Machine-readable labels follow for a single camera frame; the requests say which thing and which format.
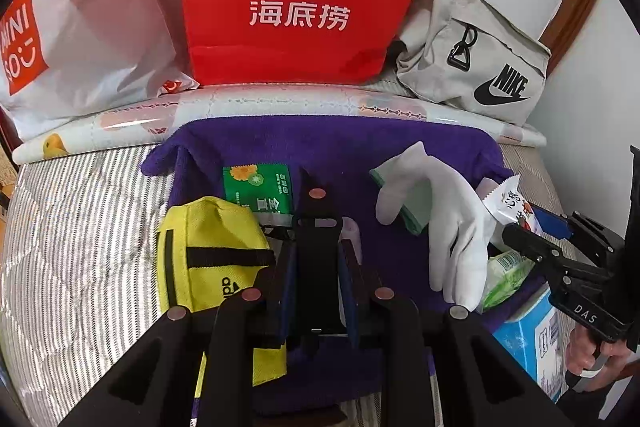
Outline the green pocket tissue pack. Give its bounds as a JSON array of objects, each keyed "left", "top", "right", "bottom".
[{"left": 478, "top": 249, "right": 535, "bottom": 313}]

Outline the white snack packet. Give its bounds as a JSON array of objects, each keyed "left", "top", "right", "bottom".
[{"left": 476, "top": 174, "right": 542, "bottom": 251}]

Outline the white cotton glove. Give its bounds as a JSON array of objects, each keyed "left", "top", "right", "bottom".
[{"left": 371, "top": 142, "right": 496, "bottom": 311}]

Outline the blue tissue paper pack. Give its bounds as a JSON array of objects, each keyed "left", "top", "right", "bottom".
[{"left": 494, "top": 283, "right": 575, "bottom": 402}]

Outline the yellow Adidas pouch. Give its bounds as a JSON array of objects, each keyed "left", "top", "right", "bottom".
[{"left": 155, "top": 195, "right": 289, "bottom": 400}]

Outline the green sachet packet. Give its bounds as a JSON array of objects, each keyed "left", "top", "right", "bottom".
[{"left": 222, "top": 164, "right": 294, "bottom": 228}]

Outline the person's right hand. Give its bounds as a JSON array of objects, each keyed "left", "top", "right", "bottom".
[{"left": 565, "top": 324, "right": 634, "bottom": 391}]

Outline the purple fleece towel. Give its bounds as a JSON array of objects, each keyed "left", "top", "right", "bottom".
[{"left": 139, "top": 114, "right": 547, "bottom": 408}]

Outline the beige Nike waist bag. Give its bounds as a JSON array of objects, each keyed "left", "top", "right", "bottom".
[{"left": 396, "top": 0, "right": 551, "bottom": 126}]

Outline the rolled floral paper tube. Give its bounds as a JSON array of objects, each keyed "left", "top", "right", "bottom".
[{"left": 12, "top": 84, "right": 547, "bottom": 166}]

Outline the white Miniso plastic bag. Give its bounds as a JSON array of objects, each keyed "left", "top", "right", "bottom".
[{"left": 1, "top": 0, "right": 198, "bottom": 141}]

